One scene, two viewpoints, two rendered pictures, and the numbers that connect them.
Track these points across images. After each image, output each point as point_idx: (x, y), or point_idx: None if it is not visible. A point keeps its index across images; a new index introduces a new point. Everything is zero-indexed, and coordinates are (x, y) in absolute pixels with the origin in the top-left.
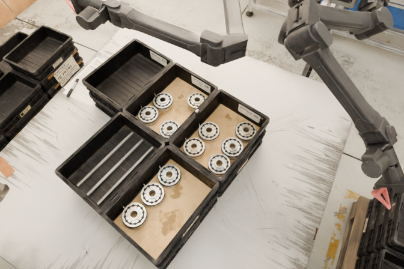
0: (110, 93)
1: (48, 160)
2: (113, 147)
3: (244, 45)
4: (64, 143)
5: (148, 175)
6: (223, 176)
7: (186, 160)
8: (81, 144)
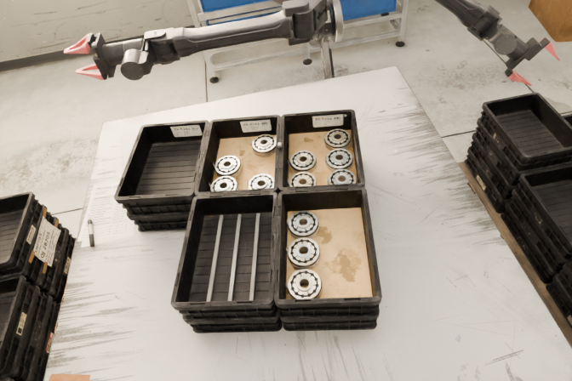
0: None
1: (128, 328)
2: (212, 245)
3: (326, 2)
4: (133, 296)
5: (283, 236)
6: (363, 179)
7: (312, 190)
8: (158, 281)
